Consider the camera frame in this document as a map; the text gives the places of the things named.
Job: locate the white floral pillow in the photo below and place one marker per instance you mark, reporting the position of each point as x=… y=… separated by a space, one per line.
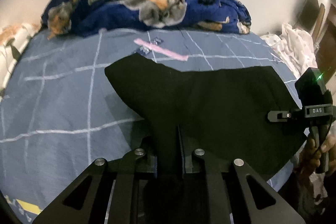
x=14 y=40

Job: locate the black pants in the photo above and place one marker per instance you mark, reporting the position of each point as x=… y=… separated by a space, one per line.
x=225 y=110

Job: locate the person right hand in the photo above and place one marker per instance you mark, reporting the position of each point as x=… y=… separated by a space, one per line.
x=310 y=158

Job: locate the blue grid bedsheet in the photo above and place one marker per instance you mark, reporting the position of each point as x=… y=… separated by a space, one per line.
x=59 y=111

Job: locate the navy cat print blanket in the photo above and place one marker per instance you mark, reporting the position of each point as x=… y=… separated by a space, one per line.
x=87 y=17

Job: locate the white dotted cloth pile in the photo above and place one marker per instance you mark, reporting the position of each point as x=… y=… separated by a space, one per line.
x=294 y=47

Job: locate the dark wall picture frame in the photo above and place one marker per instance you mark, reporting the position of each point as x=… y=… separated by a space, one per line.
x=308 y=14

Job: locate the brown wooden wardrobe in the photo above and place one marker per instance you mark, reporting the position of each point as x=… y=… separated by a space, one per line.
x=325 y=43

